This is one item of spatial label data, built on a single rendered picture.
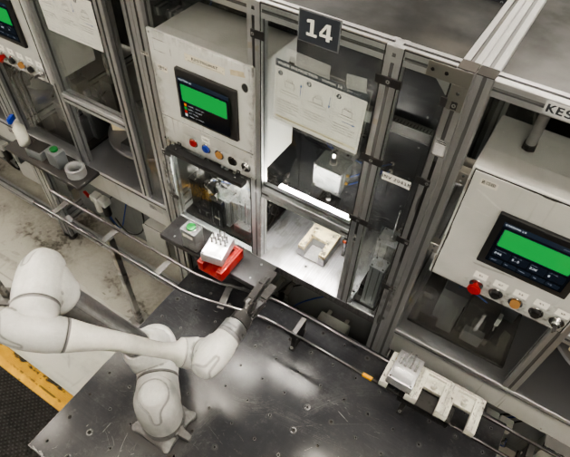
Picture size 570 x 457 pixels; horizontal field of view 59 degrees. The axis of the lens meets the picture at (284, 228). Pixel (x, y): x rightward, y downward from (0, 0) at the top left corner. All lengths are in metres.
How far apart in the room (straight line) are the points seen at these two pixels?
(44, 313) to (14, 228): 2.38
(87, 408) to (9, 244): 1.82
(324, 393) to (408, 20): 1.42
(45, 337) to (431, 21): 1.33
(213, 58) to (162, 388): 1.11
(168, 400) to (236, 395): 0.36
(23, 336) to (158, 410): 0.58
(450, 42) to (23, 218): 3.17
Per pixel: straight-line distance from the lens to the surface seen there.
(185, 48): 1.71
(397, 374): 1.95
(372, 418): 2.13
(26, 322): 1.52
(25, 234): 3.81
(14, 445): 3.03
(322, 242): 2.19
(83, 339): 1.54
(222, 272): 2.08
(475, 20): 1.54
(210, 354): 1.66
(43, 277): 1.58
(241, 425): 2.09
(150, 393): 1.88
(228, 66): 1.61
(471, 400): 2.06
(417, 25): 1.46
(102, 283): 3.36
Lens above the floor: 2.65
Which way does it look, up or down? 49 degrees down
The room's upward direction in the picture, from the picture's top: 3 degrees clockwise
